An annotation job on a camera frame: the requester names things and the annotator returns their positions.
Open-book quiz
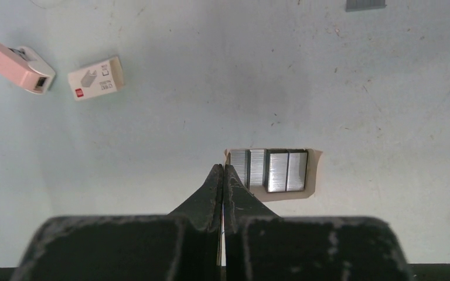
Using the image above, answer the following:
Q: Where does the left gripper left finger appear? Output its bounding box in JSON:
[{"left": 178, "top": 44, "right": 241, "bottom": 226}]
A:
[{"left": 12, "top": 165, "right": 224, "bottom": 280}]

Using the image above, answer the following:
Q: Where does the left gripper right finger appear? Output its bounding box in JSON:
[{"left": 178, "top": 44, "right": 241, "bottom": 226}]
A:
[{"left": 223, "top": 165, "right": 413, "bottom": 280}]

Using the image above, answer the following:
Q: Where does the staple tray box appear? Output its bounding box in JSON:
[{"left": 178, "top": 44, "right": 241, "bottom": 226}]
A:
[{"left": 224, "top": 148, "right": 322, "bottom": 202}]

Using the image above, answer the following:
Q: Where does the pink mini stapler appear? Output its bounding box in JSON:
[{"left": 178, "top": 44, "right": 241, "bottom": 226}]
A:
[{"left": 0, "top": 43, "right": 56, "bottom": 95}]

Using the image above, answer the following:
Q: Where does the staple strip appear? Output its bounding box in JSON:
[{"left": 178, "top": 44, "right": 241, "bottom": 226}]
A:
[{"left": 345, "top": 0, "right": 387, "bottom": 12}]

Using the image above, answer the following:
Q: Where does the white staple box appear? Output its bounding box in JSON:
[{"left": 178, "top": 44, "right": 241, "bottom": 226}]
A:
[{"left": 67, "top": 56, "right": 125, "bottom": 101}]

